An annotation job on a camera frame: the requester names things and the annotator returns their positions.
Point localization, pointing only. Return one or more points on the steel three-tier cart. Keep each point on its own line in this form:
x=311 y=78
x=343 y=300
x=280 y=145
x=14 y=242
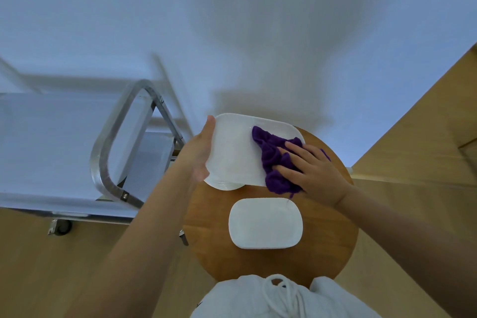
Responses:
x=44 y=142

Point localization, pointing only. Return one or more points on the white oblong serving plate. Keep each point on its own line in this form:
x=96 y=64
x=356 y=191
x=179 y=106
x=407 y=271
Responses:
x=231 y=150
x=264 y=224

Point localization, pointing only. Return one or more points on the stack of white round plates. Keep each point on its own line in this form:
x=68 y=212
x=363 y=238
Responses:
x=223 y=184

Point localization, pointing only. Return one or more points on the person's left forearm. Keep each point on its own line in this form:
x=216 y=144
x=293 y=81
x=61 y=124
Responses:
x=134 y=254

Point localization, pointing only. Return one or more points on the round wooden side table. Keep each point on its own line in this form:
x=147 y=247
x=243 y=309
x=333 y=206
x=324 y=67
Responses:
x=328 y=235

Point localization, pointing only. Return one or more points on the person's right forearm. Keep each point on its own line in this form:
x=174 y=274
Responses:
x=410 y=243

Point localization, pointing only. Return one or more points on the person's right hand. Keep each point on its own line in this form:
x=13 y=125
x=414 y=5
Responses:
x=320 y=180

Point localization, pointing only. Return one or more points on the purple cleaning cloth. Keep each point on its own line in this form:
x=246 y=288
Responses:
x=272 y=157

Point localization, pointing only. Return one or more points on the person's left hand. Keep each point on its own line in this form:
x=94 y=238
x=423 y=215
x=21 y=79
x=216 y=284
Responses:
x=197 y=157

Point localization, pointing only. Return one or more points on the person's white garment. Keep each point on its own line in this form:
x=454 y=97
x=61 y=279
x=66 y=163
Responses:
x=231 y=299

